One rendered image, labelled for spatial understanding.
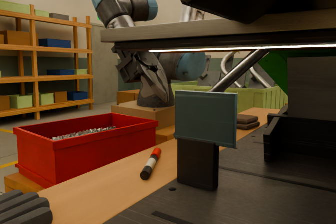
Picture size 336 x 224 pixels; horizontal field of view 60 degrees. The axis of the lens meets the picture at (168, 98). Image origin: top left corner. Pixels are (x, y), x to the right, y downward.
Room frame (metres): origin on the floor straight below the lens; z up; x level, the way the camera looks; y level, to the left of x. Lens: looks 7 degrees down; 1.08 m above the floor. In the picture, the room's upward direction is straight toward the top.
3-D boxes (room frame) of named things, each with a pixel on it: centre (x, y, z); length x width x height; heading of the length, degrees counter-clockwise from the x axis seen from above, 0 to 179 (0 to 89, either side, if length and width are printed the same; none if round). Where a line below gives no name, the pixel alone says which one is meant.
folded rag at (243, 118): (0.84, -0.21, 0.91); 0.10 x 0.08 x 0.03; 46
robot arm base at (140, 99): (1.14, 0.05, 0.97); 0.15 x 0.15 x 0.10
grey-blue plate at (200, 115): (0.41, -0.05, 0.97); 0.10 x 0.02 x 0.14; 56
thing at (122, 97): (6.80, 0.52, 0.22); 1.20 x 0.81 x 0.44; 55
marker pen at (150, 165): (0.50, 0.03, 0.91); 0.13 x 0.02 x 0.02; 173
